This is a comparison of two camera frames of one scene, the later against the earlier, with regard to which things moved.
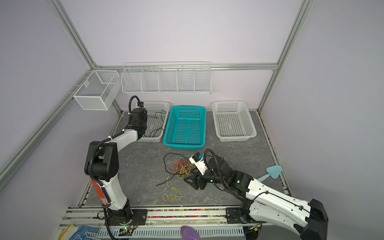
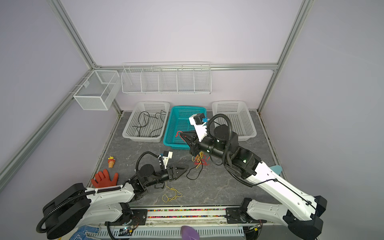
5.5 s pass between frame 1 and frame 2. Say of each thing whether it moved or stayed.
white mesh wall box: stayed
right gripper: moved
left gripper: moved
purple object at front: stayed
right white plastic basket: stayed
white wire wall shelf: stayed
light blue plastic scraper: stayed
